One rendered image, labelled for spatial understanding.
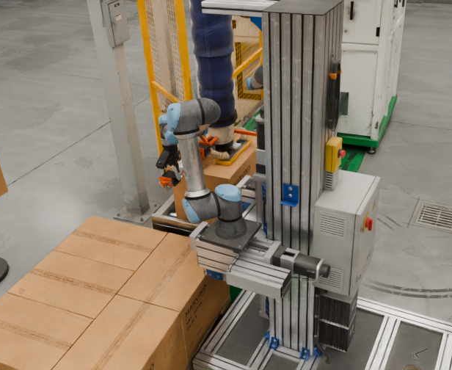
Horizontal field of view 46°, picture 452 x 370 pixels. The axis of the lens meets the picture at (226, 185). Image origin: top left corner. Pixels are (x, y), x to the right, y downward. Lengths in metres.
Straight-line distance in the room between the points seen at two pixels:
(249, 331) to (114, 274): 0.84
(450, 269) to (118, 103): 2.67
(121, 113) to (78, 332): 1.86
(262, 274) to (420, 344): 1.16
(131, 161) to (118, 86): 0.63
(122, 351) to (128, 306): 0.30
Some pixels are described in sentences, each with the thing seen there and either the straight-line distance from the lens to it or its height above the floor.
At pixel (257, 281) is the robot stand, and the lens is 2.38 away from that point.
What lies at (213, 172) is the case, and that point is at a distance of 3.18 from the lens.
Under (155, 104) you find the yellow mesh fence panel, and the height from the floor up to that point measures 0.80.
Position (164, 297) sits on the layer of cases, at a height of 0.54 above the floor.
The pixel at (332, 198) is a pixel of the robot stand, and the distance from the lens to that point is 2.40.
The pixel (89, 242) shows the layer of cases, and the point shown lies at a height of 0.54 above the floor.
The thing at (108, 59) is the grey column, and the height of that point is 1.37.
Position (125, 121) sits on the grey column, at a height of 0.88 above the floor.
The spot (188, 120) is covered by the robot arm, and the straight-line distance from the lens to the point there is 2.27.
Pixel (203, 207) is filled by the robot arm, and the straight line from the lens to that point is 2.35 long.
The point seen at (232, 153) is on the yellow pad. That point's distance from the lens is 3.32.
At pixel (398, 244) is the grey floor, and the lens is 4.23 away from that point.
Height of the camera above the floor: 2.53
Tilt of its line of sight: 31 degrees down
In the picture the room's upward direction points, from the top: 4 degrees counter-clockwise
